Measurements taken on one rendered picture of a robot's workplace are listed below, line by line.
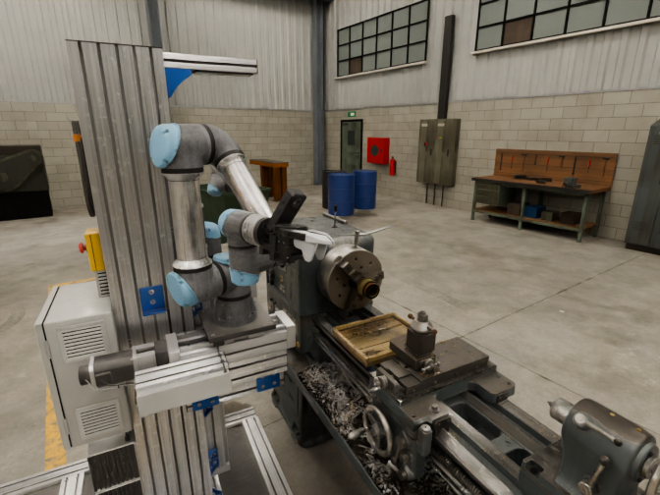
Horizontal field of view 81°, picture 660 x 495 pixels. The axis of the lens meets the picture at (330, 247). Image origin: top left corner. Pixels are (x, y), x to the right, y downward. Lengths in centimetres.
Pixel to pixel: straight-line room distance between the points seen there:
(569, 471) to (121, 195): 147
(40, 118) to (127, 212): 1015
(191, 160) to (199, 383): 65
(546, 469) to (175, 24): 1195
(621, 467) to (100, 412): 149
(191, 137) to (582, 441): 124
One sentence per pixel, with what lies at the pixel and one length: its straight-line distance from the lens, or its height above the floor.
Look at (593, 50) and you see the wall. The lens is 854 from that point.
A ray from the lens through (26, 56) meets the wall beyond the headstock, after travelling 1167.
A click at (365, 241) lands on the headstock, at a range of 208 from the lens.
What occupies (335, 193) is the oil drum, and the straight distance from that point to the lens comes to 840.
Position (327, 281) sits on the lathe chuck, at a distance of 185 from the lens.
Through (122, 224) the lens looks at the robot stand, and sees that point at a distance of 140.
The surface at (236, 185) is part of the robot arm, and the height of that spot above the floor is 164.
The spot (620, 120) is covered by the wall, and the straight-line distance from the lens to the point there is 815.
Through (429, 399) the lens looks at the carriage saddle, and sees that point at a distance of 147.
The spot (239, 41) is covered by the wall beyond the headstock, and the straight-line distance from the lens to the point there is 1276.
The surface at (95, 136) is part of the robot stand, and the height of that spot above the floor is 177.
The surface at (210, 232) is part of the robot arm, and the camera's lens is 176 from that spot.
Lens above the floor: 179
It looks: 17 degrees down
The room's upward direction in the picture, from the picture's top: straight up
